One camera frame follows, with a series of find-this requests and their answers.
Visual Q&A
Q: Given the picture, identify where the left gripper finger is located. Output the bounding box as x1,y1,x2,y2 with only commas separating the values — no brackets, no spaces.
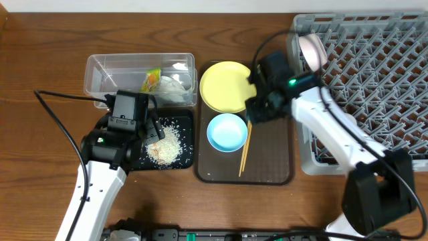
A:
144,118,158,146
152,112,165,140

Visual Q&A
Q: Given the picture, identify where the pile of rice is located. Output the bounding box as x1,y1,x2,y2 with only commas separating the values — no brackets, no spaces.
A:
146,125,183,165

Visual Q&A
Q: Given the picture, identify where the white tissue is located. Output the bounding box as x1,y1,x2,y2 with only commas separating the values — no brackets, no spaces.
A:
155,76,185,103

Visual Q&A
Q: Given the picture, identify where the green snack wrapper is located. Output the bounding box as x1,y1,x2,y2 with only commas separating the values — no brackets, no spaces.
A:
140,68,161,92

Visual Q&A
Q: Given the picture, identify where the light blue bowl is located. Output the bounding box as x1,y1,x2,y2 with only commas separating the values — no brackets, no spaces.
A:
207,113,248,153

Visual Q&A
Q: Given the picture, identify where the pink bowl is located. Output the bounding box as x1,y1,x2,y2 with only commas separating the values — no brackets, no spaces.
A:
298,33,328,72

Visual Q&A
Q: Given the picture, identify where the small white cup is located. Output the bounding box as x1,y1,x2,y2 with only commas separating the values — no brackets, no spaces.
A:
346,113,357,125

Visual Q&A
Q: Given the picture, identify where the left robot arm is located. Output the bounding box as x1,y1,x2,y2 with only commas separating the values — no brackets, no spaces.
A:
56,90,165,240

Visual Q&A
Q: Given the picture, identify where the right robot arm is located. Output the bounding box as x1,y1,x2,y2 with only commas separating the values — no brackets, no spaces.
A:
245,52,427,240

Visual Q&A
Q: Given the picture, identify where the black waste tray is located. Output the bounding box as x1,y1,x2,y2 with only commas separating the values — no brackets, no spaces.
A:
93,108,195,172

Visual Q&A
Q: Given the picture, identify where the clear plastic waste bin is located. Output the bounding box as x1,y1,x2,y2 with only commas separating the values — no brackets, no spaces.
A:
84,53,198,108

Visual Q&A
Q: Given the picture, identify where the grey dishwasher rack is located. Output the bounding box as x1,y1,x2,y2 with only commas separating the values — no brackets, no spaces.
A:
292,12,427,172

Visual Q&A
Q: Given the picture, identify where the yellow plate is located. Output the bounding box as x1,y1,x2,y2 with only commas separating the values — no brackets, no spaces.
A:
199,61,257,113

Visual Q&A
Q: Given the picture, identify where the dark brown serving tray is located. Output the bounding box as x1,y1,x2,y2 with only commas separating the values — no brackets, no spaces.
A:
194,61,294,185

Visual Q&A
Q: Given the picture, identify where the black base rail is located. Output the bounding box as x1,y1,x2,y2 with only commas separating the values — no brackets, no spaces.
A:
100,219,402,241

